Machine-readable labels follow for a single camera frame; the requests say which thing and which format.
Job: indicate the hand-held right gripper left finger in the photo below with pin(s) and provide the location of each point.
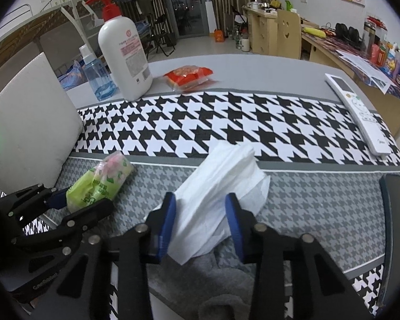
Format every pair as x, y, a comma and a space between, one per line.
168, 220

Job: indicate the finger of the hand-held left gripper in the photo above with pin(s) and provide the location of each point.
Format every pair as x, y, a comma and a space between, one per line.
76, 220
26, 200

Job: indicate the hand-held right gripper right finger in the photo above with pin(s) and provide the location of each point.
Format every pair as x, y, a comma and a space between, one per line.
235, 226

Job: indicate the green tissue pack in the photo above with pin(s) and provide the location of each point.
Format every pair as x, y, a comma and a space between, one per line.
96, 183

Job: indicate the white tissue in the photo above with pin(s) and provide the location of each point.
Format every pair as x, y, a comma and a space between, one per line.
220, 180

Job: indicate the grey sock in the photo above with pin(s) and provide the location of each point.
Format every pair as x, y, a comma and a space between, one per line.
203, 273

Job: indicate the white foam box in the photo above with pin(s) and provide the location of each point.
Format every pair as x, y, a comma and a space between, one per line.
30, 123

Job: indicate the houndstooth tablecloth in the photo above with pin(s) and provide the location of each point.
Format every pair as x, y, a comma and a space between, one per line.
253, 113

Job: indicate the blue checked quilt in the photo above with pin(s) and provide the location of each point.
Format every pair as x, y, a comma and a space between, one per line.
70, 76

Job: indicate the blue spray bottle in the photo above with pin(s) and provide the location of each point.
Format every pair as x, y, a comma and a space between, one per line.
98, 80

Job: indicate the red snack packet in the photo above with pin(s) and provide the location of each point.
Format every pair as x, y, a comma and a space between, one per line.
186, 76

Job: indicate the white remote control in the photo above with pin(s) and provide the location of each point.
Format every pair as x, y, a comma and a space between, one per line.
353, 106

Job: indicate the white lotion pump bottle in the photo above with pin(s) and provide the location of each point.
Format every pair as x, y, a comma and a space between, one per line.
126, 56

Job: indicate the white bunk bed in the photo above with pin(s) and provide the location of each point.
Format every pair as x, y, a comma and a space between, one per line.
26, 30

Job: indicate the black folding chair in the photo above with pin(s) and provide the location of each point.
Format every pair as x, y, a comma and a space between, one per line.
161, 36

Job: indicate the orange bag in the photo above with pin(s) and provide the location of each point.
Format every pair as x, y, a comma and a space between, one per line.
219, 35

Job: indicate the wooden desk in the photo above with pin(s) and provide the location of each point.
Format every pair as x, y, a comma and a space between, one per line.
386, 106

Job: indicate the wooden smiley chair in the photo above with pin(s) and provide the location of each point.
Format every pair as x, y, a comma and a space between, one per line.
289, 36

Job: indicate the wooden drawer cabinet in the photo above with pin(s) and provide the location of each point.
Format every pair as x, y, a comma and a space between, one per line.
261, 30

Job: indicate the printed paper sheets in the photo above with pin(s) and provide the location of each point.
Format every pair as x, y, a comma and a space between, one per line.
366, 70

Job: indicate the yellow cloth bundle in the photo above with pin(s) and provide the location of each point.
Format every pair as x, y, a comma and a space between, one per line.
313, 31

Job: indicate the glass balcony door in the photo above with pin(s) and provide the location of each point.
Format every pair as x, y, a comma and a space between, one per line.
186, 0

